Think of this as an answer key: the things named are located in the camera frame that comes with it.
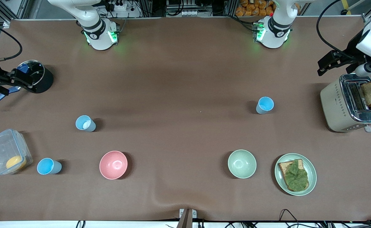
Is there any blue cup with white paper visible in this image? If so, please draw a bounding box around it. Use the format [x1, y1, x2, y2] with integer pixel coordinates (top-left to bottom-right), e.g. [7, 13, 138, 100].
[75, 115, 97, 132]

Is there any pale green bowl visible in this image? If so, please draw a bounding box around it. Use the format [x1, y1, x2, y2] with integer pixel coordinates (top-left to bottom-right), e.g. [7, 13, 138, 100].
[228, 149, 257, 179]

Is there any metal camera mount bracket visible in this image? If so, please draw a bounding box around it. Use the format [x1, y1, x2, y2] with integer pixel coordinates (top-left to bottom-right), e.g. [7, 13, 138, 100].
[179, 208, 197, 228]

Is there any black looped floor cable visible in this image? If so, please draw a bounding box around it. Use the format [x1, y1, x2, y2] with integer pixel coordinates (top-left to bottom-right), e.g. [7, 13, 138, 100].
[279, 209, 300, 228]

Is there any white power strip with plugs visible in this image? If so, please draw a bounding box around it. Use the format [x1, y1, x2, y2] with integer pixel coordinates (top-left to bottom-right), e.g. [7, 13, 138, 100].
[105, 0, 129, 12]

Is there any glass pot lid blue knob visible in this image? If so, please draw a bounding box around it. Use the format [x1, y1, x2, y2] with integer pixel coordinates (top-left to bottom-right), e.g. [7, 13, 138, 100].
[13, 60, 45, 88]

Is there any pink bowl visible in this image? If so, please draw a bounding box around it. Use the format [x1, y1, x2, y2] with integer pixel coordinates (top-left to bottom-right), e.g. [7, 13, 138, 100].
[99, 150, 128, 180]

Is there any green lettuce leaf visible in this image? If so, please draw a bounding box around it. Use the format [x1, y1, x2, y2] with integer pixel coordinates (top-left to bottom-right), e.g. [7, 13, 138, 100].
[284, 159, 309, 191]

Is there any beige chrome toaster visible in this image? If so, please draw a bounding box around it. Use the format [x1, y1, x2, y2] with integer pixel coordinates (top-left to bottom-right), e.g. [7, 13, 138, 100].
[320, 73, 371, 133]

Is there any plain blue cup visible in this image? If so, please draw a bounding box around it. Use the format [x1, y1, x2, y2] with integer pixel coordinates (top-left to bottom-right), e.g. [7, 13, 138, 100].
[256, 97, 274, 115]
[37, 158, 62, 175]

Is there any bag of orange buns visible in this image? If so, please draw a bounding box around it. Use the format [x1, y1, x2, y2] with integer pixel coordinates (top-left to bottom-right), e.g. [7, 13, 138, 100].
[235, 0, 275, 17]

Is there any black pot with blue handle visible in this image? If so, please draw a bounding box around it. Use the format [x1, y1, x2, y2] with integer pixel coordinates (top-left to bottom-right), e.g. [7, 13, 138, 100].
[0, 60, 54, 109]

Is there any pale green plate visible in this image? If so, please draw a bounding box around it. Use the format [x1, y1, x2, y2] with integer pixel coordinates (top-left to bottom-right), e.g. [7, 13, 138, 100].
[274, 153, 317, 196]

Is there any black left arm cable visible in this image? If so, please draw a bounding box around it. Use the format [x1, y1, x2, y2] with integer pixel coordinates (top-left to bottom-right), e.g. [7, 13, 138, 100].
[317, 0, 363, 61]

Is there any toast slice under lettuce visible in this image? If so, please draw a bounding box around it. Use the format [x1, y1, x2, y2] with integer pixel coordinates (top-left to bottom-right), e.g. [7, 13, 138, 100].
[278, 159, 309, 192]

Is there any brown table cloth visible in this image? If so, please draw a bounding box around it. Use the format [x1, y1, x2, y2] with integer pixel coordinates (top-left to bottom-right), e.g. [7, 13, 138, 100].
[0, 16, 371, 222]

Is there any clear plastic food container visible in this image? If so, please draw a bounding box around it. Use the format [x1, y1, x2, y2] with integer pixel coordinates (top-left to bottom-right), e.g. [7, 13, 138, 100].
[0, 129, 33, 175]

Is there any orange round food piece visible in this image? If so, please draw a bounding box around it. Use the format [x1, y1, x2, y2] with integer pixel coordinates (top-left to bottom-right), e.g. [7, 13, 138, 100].
[6, 155, 27, 170]

